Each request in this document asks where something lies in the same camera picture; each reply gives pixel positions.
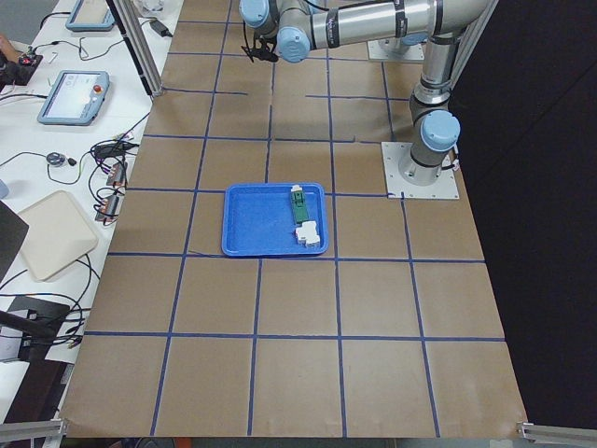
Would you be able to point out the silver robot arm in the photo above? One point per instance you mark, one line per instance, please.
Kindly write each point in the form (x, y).
(290, 30)

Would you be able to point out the white circuit breaker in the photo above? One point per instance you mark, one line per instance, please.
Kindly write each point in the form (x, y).
(307, 234)

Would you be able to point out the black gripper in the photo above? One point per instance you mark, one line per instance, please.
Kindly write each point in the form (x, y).
(264, 50)

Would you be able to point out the teach pendant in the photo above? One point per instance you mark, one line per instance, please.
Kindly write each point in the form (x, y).
(75, 98)
(90, 16)

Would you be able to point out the near teach pendant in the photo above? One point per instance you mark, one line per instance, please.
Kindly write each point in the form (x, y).
(75, 98)

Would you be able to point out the green terminal block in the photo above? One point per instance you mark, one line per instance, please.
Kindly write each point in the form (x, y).
(299, 204)

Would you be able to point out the aluminium frame post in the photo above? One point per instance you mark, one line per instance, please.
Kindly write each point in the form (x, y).
(124, 14)

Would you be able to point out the far teach pendant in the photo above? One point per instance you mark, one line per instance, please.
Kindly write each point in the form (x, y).
(90, 16)

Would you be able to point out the blue plastic tray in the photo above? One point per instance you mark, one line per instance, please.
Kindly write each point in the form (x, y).
(258, 220)

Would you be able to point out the beige plastic tray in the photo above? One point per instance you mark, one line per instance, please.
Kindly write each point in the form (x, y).
(59, 233)

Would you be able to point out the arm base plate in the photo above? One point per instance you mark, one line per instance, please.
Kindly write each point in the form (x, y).
(394, 50)
(406, 179)

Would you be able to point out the black power adapter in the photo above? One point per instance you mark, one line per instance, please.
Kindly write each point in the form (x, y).
(160, 28)

